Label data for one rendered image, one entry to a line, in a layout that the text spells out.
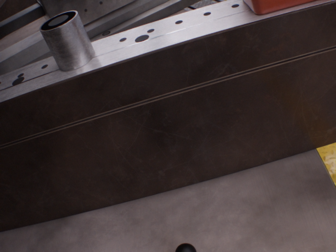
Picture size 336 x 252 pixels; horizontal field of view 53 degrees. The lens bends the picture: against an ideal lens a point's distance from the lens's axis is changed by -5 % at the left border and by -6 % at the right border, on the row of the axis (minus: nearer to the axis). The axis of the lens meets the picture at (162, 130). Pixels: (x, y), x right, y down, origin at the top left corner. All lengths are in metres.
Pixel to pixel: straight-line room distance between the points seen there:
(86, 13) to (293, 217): 1.20
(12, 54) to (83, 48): 1.04
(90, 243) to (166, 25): 0.53
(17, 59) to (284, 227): 1.34
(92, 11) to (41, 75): 0.89
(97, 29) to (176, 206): 1.09
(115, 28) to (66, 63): 1.04
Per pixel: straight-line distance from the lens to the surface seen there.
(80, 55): 0.71
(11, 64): 1.71
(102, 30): 1.75
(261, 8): 0.69
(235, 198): 0.85
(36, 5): 1.75
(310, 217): 0.81
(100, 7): 1.63
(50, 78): 0.73
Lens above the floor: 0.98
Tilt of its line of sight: 39 degrees down
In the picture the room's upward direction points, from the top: 21 degrees counter-clockwise
